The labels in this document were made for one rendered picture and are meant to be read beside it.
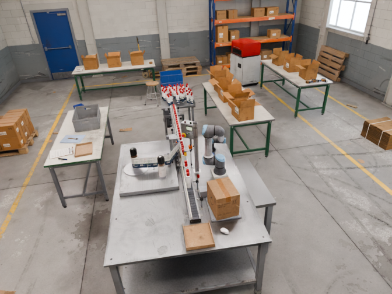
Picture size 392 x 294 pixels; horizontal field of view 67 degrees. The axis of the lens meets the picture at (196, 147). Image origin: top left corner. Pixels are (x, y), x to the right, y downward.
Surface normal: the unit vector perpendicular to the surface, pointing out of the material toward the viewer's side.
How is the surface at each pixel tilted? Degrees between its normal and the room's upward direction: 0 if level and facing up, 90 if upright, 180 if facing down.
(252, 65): 90
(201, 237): 0
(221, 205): 90
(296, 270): 0
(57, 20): 90
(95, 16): 90
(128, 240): 0
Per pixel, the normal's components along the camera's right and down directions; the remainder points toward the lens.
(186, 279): -0.04, -0.87
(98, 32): 0.19, 0.50
